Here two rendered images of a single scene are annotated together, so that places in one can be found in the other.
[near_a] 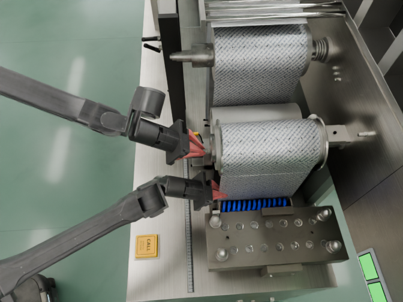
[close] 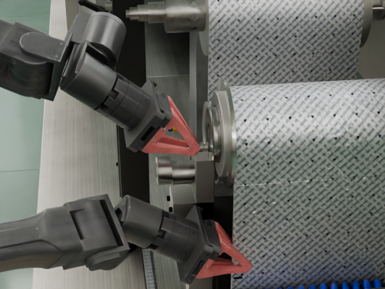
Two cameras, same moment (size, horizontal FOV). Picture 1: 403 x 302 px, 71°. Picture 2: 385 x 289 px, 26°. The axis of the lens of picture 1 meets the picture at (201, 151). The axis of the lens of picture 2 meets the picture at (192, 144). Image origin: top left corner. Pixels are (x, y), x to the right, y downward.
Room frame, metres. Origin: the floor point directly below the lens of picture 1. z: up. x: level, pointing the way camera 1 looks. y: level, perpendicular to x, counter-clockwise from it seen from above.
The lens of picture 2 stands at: (-0.61, 0.06, 1.78)
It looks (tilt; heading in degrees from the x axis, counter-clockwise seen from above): 29 degrees down; 357
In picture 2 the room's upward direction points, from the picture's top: straight up
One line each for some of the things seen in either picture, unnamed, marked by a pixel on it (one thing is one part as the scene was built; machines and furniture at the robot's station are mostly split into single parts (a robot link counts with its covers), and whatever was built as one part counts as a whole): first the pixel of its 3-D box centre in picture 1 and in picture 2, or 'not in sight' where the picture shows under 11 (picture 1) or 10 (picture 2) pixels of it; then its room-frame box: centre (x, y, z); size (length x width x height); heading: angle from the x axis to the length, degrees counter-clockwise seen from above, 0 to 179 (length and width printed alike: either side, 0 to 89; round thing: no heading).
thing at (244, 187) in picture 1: (259, 187); (316, 237); (0.33, -0.17, 1.11); 0.23 x 0.01 x 0.18; 94
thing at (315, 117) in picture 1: (313, 142); not in sight; (0.40, -0.29, 1.25); 0.15 x 0.01 x 0.15; 4
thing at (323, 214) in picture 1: (325, 213); not in sight; (0.27, -0.37, 1.05); 0.04 x 0.04 x 0.04
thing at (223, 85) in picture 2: (219, 147); (225, 133); (0.38, -0.05, 1.25); 0.15 x 0.01 x 0.15; 4
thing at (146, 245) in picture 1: (146, 245); not in sight; (0.21, 0.18, 0.91); 0.07 x 0.07 x 0.02; 4
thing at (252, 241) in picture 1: (271, 237); not in sight; (0.21, -0.21, 1.00); 0.40 x 0.16 x 0.06; 94
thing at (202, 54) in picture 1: (202, 55); (183, 11); (0.63, 0.00, 1.33); 0.06 x 0.06 x 0.06; 4
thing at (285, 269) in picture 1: (280, 271); not in sight; (0.12, -0.24, 0.96); 0.10 x 0.03 x 0.11; 94
